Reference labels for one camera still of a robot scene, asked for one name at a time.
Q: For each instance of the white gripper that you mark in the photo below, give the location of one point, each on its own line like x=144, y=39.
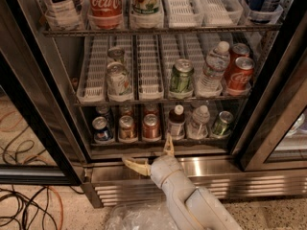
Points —
x=162, y=169

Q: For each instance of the blue pepsi can front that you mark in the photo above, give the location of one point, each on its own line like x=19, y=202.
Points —
x=102, y=131

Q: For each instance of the blue pepsi can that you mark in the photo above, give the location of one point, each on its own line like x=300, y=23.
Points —
x=106, y=111
x=102, y=131

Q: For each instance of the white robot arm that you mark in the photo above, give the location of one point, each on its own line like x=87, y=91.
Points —
x=190, y=207

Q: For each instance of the red soda can front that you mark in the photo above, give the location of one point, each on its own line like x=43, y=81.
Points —
x=150, y=126

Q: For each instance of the red soda can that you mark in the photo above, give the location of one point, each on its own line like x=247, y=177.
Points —
x=150, y=126
x=151, y=108

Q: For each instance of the gold soda can front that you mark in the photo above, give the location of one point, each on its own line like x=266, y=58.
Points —
x=127, y=127

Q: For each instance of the gold soda can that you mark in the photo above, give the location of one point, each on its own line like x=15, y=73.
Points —
x=127, y=127
x=126, y=110

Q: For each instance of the red soda can rear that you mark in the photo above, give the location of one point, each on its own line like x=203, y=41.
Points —
x=151, y=108

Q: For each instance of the small water bottle bottom shelf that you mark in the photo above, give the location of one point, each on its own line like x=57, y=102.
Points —
x=198, y=123

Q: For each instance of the gold soda can rear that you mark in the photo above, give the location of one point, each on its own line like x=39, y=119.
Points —
x=126, y=110

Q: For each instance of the blue pepsi can rear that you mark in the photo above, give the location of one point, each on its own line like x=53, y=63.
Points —
x=106, y=111

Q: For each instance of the green soda can bottom shelf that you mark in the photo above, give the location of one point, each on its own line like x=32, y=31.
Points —
x=222, y=123

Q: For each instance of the green soda can shelf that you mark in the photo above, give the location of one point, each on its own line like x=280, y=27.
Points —
x=181, y=76
x=222, y=123

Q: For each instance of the green soda can middle shelf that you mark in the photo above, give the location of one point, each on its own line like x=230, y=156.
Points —
x=181, y=76

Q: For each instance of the white patterned can front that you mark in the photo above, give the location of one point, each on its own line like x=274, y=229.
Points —
x=117, y=78

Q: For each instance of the stainless steel fridge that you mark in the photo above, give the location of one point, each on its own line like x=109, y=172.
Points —
x=74, y=66

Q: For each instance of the silver can rear middle shelf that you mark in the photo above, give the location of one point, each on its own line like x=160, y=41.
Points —
x=116, y=54

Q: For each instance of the water bottle middle shelf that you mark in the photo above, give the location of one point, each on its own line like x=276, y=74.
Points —
x=216, y=62

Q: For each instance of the red coca-cola can front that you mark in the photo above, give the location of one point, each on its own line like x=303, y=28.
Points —
x=240, y=73

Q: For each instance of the red coca-cola can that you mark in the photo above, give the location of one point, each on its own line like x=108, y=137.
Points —
x=240, y=73
x=237, y=50

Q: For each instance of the left glass fridge door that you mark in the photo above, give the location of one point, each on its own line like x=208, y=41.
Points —
x=21, y=79

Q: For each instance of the glass fridge door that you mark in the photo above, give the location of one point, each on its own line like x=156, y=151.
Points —
x=21, y=79
x=279, y=143

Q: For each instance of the right glass fridge door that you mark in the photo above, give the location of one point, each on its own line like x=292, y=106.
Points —
x=279, y=143

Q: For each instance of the red coca-cola can rear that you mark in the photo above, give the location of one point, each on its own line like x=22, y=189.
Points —
x=237, y=50

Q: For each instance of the coca-cola bottle top shelf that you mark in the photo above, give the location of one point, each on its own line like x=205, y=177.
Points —
x=106, y=14

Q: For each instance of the tea bottle top shelf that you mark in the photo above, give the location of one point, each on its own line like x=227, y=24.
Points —
x=64, y=15

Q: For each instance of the dark juice bottle white cap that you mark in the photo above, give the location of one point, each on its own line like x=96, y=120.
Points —
x=176, y=121

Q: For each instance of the clear plastic bag bin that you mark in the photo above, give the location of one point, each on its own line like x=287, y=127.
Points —
x=153, y=215

